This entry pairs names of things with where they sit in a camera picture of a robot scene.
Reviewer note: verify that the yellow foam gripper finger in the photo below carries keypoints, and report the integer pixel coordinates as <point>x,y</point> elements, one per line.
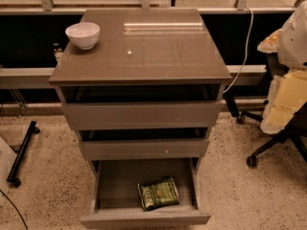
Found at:
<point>287,95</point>
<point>270,44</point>

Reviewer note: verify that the green jalapeno chip bag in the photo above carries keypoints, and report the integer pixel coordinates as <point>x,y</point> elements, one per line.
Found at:
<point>159,194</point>

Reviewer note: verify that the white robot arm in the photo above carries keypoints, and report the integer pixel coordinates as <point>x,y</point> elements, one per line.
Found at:
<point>292,48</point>

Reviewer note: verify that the grey middle drawer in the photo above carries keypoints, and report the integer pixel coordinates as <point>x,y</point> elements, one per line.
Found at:
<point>143,149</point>

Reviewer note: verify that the grey drawer cabinet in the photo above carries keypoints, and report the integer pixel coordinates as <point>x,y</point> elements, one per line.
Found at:
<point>143,57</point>

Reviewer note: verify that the grey top drawer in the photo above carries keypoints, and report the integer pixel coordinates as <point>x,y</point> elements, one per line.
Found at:
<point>98,116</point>

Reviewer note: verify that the grey open bottom drawer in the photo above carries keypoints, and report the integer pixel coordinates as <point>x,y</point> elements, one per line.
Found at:
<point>116,202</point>

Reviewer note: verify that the black office chair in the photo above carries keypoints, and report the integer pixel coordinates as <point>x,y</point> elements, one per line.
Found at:
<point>294,130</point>

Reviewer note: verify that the white ceramic bowl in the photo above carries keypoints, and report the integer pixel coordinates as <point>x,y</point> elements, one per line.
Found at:
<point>84,35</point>

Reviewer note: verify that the black wheeled stand leg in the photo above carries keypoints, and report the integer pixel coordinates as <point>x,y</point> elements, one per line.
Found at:
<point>12,177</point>

